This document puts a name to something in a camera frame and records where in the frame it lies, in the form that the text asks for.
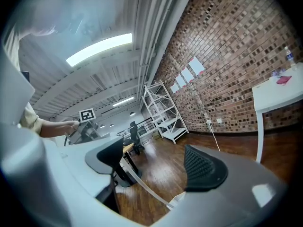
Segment clear plastic bottle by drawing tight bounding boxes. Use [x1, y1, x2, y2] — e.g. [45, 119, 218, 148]
[284, 45, 296, 67]

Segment red flat pouch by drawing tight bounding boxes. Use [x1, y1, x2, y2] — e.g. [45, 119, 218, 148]
[276, 76, 292, 85]

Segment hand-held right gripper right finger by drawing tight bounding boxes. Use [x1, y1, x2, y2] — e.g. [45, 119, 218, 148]
[170, 144, 288, 227]

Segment black metal railing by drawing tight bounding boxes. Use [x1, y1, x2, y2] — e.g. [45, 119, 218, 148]
[136, 117, 153, 141]

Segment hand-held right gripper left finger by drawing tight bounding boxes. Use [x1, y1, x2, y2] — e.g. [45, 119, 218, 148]
[45, 136, 124, 198]

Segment white rectangular table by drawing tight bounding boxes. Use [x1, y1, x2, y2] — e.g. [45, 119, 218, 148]
[251, 62, 303, 163]

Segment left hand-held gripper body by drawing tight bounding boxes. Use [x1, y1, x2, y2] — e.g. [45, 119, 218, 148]
[68, 108, 101, 144]

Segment person in yellow shirt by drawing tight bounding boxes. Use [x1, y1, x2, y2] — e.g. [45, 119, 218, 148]
[2, 25, 42, 137]

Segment person's head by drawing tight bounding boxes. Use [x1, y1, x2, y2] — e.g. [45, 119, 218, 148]
[14, 0, 74, 36]

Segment white power cable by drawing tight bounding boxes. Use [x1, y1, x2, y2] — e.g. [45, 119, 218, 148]
[165, 107, 221, 152]

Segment long ceiling light panel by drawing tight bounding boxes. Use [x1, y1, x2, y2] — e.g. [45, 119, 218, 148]
[65, 33, 133, 68]
[112, 96, 135, 107]

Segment white metal shelf rack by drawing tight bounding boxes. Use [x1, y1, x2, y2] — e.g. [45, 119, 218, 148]
[141, 79, 189, 144]

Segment person's left forearm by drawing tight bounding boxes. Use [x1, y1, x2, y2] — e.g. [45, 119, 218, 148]
[39, 119, 80, 139]

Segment round wooden table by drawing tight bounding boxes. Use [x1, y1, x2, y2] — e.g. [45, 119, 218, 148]
[113, 142, 143, 188]

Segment black office chair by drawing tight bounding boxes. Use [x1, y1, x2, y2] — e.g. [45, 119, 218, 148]
[124, 121, 145, 156]

